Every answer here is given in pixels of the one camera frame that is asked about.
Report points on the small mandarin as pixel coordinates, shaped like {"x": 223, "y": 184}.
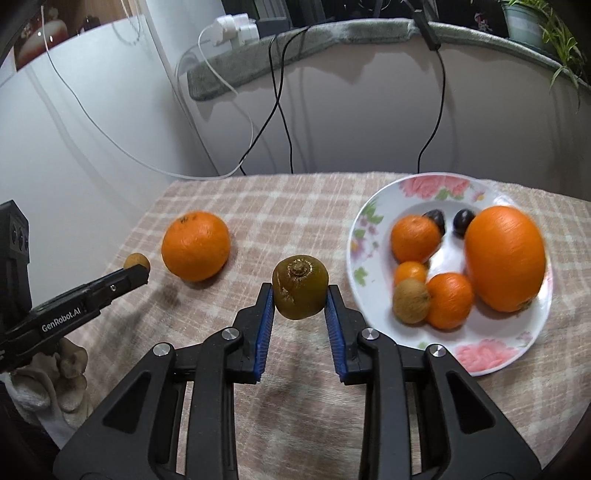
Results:
{"x": 450, "y": 300}

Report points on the small orange kumquat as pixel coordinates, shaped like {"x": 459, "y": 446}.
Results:
{"x": 410, "y": 272}

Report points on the white power adapter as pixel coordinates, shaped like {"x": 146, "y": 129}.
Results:
{"x": 238, "y": 30}

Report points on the large oval orange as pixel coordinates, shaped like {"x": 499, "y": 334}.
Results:
{"x": 505, "y": 258}

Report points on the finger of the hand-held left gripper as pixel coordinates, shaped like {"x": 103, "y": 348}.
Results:
{"x": 122, "y": 286}

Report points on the grey plush mat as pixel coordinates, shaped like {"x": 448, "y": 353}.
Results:
{"x": 351, "y": 30}

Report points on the large round orange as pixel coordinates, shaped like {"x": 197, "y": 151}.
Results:
{"x": 196, "y": 247}

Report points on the person's left hand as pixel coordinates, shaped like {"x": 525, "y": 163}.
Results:
{"x": 41, "y": 383}

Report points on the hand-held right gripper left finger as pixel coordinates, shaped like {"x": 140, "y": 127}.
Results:
{"x": 263, "y": 337}

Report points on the mandarin with stem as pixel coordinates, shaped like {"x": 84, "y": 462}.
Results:
{"x": 414, "y": 239}

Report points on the white floral plate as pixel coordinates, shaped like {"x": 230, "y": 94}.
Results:
{"x": 374, "y": 286}

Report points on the smooth dark plum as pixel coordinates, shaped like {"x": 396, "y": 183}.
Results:
{"x": 463, "y": 223}

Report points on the brown longan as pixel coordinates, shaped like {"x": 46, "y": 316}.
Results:
{"x": 136, "y": 260}
{"x": 411, "y": 300}

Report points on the small flowering plant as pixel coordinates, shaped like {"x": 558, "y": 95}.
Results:
{"x": 482, "y": 22}

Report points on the reddish wall picture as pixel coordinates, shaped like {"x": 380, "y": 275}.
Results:
{"x": 39, "y": 39}

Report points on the wrinkled dark plum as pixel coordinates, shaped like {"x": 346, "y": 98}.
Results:
{"x": 436, "y": 219}

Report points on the beige checked cloth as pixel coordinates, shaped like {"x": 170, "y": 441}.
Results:
{"x": 300, "y": 207}

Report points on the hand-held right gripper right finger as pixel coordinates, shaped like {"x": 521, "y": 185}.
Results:
{"x": 336, "y": 337}

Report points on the potted green plant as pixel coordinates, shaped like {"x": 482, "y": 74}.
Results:
{"x": 526, "y": 21}

